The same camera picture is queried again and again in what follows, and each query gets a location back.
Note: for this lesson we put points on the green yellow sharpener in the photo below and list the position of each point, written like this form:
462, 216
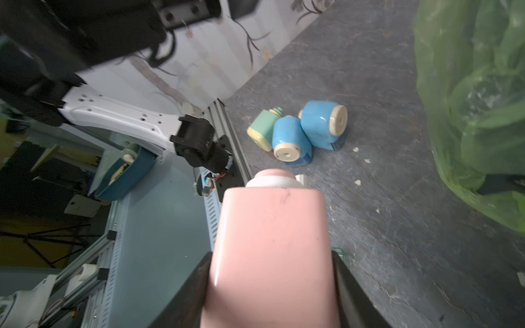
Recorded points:
261, 130

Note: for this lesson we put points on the pink pencil sharpener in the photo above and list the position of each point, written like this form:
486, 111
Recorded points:
272, 262

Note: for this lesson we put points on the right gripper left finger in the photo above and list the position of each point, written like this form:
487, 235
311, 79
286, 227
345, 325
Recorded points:
185, 308

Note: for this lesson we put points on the green bagged trash bin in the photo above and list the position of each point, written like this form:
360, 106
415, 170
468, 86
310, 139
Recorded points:
470, 78

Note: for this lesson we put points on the clear green shavings tray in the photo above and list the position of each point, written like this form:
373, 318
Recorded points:
341, 253

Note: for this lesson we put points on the blue sharpener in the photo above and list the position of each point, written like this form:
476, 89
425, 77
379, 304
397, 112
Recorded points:
290, 143
325, 124

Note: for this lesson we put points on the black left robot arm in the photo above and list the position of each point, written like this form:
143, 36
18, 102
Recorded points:
94, 64

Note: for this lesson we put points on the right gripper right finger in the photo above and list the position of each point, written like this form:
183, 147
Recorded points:
355, 308

